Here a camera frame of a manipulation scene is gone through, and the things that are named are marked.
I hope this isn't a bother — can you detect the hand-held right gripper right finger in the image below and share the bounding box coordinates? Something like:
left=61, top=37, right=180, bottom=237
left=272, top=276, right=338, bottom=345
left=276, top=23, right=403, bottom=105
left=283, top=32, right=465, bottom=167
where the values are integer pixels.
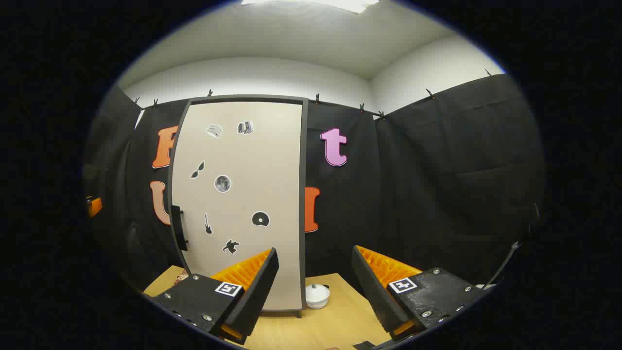
left=351, top=245, right=487, bottom=341

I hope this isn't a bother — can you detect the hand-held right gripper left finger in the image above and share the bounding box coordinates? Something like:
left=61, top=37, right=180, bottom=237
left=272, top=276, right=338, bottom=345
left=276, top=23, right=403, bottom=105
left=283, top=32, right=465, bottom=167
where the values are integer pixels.
left=152, top=247, right=280, bottom=346

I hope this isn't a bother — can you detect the black door handle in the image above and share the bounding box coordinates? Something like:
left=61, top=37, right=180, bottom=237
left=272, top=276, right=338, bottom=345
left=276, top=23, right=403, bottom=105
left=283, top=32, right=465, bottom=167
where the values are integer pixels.
left=171, top=205, right=189, bottom=252

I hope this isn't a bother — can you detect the gray cabinet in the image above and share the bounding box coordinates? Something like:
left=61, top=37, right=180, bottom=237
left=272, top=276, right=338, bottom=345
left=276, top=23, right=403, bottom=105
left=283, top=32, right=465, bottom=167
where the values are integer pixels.
left=168, top=94, right=310, bottom=319

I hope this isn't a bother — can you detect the beige cabinet door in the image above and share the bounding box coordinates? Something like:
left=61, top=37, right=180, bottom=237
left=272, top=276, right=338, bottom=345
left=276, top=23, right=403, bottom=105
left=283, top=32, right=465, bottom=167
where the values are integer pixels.
left=169, top=101, right=305, bottom=312

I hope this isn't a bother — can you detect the black backdrop cloth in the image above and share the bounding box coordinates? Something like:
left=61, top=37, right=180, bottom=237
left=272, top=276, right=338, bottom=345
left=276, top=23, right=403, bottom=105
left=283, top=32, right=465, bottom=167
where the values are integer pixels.
left=85, top=73, right=547, bottom=292

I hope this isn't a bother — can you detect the ceiling light panel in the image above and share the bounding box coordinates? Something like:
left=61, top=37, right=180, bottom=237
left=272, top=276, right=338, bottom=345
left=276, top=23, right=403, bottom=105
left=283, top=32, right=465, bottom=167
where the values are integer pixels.
left=242, top=0, right=380, bottom=14

